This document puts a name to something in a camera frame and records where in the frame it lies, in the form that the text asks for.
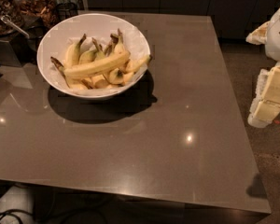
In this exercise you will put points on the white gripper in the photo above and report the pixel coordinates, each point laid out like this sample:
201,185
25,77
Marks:
278,36

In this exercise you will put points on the long top banana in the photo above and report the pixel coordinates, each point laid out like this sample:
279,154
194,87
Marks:
97,67

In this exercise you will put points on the right side banana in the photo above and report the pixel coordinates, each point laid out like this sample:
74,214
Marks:
135,65

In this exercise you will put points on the right upright banana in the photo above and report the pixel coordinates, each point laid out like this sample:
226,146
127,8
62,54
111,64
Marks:
117,42

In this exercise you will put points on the upright banana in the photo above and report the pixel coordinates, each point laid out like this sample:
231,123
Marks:
73,52
117,42
93,54

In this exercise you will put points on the middle upright banana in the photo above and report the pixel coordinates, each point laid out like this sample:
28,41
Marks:
93,54

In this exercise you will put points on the white bowl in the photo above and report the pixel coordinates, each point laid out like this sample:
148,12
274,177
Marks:
100,26

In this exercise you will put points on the bottom left banana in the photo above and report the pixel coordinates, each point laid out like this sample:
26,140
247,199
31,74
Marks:
71,83

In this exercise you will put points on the left upright banana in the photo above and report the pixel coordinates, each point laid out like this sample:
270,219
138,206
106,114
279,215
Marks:
73,52

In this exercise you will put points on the metal scoop handle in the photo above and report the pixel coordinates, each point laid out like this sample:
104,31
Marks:
7,20

